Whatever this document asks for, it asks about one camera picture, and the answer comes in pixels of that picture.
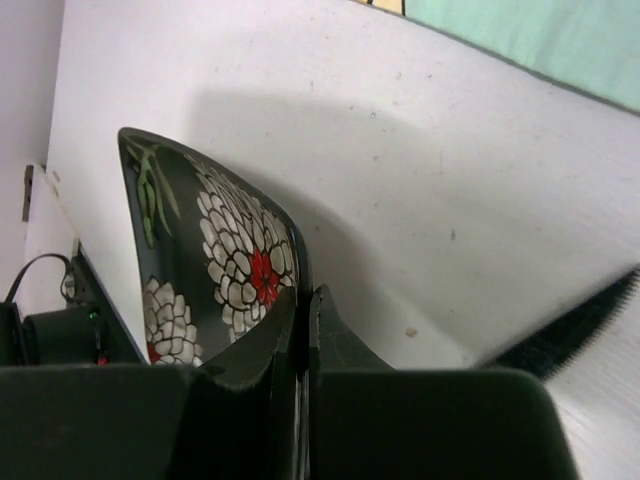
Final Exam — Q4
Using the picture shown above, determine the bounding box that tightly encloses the green cartoon placemat cloth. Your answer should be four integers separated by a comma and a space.
373, 0, 639, 112

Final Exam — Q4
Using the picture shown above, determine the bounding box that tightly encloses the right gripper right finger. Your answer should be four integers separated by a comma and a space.
307, 284, 392, 479

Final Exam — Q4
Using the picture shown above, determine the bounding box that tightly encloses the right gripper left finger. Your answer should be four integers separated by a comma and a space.
174, 287, 296, 479

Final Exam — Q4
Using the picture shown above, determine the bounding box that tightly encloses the black floral square plate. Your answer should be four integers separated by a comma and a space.
117, 127, 312, 366

